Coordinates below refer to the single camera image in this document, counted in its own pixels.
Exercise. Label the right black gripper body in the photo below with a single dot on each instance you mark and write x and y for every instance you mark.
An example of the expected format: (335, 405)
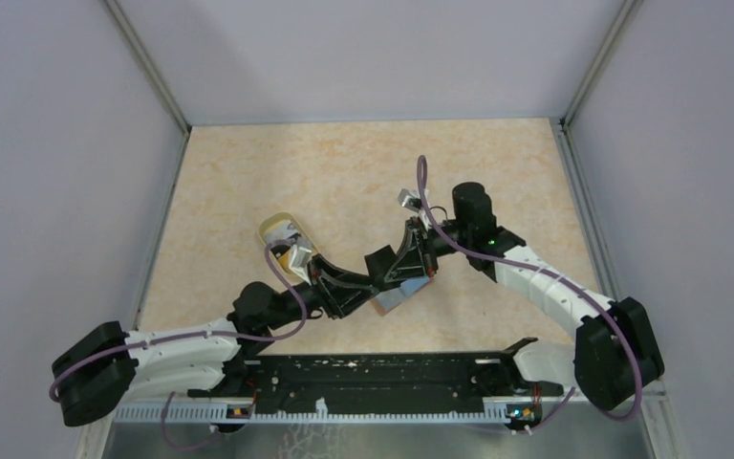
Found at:
(459, 232)

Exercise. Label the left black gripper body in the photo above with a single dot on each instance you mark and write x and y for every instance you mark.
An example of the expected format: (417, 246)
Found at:
(313, 297)

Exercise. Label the black credit card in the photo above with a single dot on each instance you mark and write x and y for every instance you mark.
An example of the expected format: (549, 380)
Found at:
(379, 264)

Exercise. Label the brown leather card holder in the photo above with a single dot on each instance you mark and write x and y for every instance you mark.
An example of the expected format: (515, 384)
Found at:
(388, 301)

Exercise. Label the beige oval card tray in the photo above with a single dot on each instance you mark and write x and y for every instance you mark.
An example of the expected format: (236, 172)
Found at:
(289, 248)

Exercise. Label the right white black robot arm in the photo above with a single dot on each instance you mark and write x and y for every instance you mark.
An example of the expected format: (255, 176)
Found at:
(614, 354)

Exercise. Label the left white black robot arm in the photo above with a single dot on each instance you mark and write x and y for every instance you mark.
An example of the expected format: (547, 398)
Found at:
(111, 366)

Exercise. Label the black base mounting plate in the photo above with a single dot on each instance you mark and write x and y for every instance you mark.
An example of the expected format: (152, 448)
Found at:
(357, 384)

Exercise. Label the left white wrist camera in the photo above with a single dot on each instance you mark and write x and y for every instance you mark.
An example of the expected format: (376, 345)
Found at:
(300, 254)

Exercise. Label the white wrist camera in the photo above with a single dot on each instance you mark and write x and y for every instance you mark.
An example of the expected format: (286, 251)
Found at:
(300, 254)
(412, 199)

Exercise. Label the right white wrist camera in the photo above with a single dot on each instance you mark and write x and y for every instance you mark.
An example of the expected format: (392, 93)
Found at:
(412, 199)

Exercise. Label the white slotted cable duct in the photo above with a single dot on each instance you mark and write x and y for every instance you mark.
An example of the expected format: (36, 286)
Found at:
(220, 414)

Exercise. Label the right aluminium corner post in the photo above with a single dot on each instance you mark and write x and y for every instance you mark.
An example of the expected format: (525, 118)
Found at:
(624, 16)

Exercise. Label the aluminium corner post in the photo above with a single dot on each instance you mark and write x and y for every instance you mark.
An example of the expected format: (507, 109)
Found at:
(624, 16)
(145, 62)

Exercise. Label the left aluminium corner post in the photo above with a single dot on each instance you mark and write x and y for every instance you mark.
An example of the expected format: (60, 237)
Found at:
(145, 62)

